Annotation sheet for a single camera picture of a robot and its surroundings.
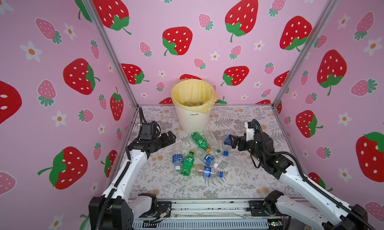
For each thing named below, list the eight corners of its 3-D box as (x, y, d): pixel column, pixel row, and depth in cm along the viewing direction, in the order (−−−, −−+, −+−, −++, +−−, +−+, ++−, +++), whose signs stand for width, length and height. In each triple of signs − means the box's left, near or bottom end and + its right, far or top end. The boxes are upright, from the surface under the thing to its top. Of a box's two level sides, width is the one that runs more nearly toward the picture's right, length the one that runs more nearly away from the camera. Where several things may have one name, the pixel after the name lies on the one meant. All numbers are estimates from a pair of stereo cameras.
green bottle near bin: (204, 155, 94) (205, 152, 91) (191, 137, 103) (191, 133, 99) (211, 151, 96) (212, 147, 92) (198, 133, 105) (198, 129, 101)
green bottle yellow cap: (180, 175, 87) (179, 171, 83) (187, 152, 97) (187, 148, 92) (189, 177, 86) (189, 174, 82) (196, 154, 96) (196, 150, 91)
